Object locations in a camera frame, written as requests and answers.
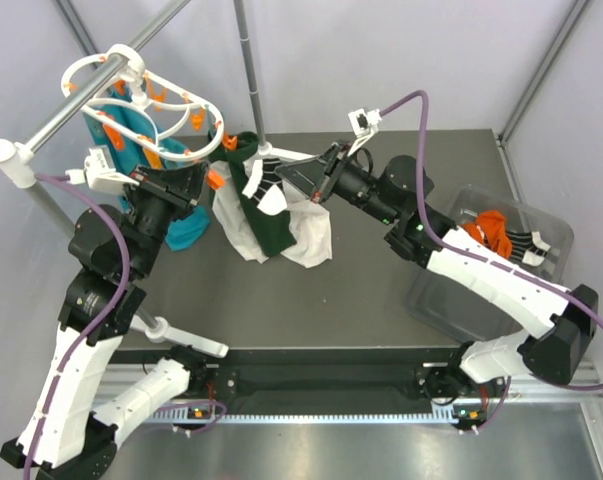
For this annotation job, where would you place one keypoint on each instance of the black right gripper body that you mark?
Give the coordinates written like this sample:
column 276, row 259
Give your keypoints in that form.
column 348, row 180

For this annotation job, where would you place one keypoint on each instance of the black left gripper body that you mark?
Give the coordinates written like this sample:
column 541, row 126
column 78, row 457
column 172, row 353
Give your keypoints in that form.
column 155, row 210

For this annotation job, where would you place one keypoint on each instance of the black white striped sock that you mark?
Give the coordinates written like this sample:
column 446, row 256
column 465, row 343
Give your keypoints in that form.
column 265, row 187

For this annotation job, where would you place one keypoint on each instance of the white and green shirt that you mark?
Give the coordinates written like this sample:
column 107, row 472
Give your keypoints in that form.
column 301, row 234

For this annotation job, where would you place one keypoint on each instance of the white clip hanger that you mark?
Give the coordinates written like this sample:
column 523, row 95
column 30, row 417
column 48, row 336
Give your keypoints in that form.
column 187, row 128

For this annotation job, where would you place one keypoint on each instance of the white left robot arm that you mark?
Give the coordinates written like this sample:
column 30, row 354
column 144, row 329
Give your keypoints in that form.
column 67, row 437

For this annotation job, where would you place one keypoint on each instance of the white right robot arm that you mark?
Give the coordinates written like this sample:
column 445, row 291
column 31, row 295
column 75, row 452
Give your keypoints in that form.
column 556, row 323

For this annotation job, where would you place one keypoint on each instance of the teal cloth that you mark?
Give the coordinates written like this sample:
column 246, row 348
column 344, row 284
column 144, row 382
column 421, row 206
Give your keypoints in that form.
column 126, row 155

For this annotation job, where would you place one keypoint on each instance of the orange sock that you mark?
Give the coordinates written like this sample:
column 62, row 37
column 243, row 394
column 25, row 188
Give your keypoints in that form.
column 476, row 232
column 493, row 225

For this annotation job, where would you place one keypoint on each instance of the clear plastic bin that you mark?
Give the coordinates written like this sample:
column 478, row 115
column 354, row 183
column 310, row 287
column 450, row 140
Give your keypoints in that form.
column 459, row 313

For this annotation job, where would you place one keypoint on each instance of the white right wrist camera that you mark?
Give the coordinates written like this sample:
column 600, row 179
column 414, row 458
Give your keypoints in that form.
column 365, row 124

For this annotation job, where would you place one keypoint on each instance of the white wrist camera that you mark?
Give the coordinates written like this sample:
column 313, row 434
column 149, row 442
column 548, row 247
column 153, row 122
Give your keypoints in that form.
column 99, row 173
column 365, row 124

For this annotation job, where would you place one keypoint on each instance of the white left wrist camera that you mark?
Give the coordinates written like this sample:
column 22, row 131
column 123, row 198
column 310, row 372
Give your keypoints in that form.
column 99, row 173

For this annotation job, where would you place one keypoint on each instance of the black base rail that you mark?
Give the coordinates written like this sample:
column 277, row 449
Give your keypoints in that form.
column 319, row 382

